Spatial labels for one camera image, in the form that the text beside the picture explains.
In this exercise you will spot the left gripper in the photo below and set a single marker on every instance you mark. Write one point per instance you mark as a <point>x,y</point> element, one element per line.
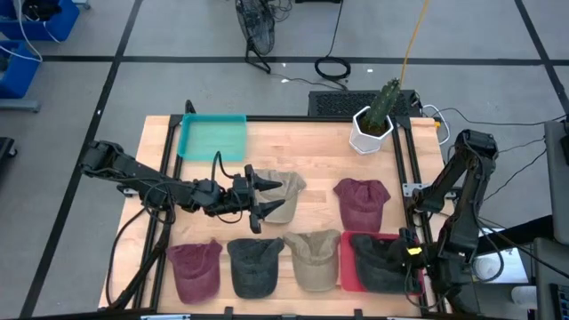
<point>240,197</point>

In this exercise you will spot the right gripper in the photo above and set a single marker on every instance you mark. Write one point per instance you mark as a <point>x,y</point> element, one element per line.
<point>406,262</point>

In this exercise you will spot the beige baseball cap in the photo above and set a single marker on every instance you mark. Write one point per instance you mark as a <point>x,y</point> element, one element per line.
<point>313,266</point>
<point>293,186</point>

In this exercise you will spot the black baseball cap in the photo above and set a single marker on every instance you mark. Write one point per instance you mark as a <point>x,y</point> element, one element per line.
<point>373,271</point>

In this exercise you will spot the maroon baseball cap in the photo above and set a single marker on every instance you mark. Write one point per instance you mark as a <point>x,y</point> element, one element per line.
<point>362,204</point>
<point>195,275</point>

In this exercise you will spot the dark grey baseball cap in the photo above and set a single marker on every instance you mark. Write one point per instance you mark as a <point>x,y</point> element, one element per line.
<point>255,271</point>

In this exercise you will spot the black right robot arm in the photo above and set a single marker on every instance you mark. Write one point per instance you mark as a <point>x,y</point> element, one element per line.
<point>462,222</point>

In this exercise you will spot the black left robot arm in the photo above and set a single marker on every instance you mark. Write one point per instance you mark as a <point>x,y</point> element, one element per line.
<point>133,171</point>

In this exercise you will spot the red plastic tray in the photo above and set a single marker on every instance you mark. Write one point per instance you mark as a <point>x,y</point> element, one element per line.
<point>347,266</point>

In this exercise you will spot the green plastic tray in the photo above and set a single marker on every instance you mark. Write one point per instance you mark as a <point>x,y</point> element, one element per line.
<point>213,140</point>

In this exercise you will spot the white sheet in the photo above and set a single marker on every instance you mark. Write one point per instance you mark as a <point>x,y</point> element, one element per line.
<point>511,269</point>

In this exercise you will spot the white hexagonal plant pot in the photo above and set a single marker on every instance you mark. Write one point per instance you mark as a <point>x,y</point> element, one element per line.
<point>366,142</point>

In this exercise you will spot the black computer case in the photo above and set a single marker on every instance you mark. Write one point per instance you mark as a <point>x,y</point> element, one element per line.
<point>338,103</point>

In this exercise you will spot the white cup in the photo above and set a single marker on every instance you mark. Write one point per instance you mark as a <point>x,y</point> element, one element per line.
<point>524,297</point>

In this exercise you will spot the black beam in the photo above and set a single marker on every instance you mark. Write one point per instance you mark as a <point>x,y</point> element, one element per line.
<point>529,229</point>

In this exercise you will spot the grey desk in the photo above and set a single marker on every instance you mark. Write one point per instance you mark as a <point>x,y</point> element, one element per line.
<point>549,266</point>

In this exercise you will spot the green cactus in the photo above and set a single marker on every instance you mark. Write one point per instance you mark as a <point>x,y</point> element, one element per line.
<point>382,104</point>

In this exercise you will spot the laptop keyboard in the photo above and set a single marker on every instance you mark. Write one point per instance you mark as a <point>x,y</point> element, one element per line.
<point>561,304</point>

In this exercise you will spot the grey cabinet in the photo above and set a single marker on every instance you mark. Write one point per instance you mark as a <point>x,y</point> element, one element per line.
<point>558,186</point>

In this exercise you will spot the black floor fan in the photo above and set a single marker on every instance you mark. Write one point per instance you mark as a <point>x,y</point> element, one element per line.
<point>255,26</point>

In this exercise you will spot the grey cart base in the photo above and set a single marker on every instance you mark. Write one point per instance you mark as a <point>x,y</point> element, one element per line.
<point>20,106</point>

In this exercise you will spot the blue storage bin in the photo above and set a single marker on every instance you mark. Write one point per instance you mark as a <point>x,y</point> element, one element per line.
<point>22,75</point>
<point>62,26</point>

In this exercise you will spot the black caster base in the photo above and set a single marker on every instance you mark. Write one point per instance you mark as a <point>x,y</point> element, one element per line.
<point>5,146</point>

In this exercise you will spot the black aluminium table frame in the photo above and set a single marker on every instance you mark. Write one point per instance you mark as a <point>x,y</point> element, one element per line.
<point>284,118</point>

